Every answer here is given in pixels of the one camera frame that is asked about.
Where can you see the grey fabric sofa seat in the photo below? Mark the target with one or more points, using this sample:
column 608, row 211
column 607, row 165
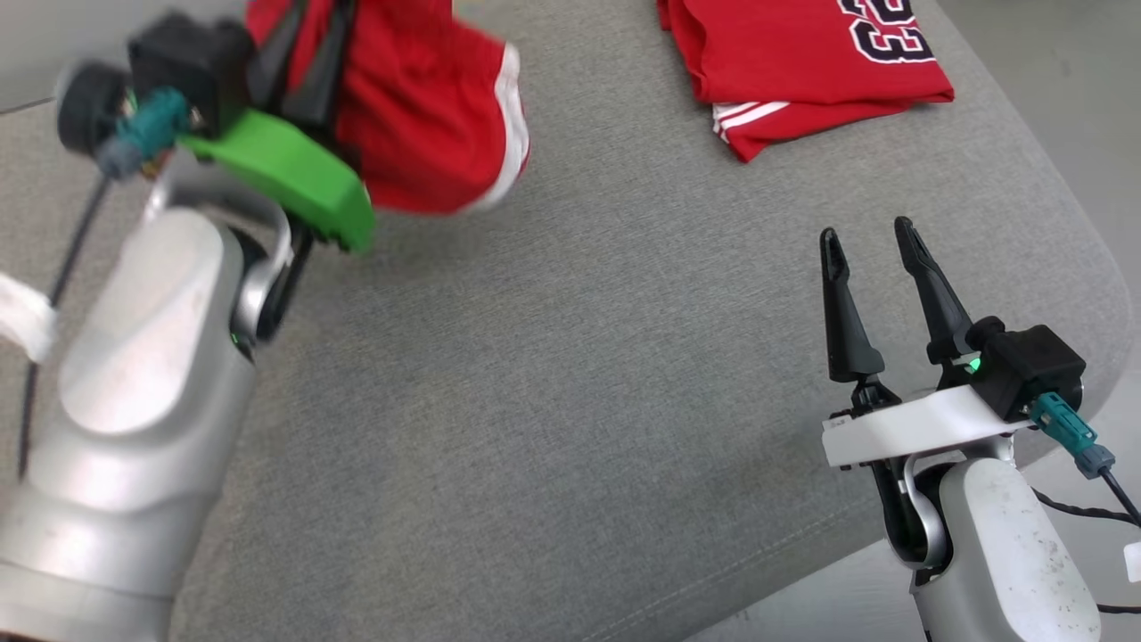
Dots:
column 553, row 401

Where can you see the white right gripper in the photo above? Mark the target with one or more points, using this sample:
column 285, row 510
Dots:
column 918, row 423

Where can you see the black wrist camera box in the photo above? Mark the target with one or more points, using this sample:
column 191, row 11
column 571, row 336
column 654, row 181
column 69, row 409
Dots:
column 192, row 62
column 1025, row 366

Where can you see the red jersey with white sleeves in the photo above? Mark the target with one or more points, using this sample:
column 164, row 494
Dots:
column 793, row 71

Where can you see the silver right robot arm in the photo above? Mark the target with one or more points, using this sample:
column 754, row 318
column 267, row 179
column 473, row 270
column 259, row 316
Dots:
column 1007, row 553

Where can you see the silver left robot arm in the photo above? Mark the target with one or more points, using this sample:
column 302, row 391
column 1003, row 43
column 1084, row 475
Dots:
column 134, row 428

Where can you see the red shorts with white stripes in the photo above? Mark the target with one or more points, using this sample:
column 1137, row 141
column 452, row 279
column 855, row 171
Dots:
column 428, row 116

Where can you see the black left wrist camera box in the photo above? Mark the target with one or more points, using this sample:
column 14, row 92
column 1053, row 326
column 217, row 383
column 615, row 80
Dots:
column 192, row 62

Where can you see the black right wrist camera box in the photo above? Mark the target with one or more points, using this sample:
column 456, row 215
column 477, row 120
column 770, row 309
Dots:
column 1025, row 366

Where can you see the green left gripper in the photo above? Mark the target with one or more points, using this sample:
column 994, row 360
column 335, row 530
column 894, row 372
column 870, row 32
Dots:
column 294, row 169

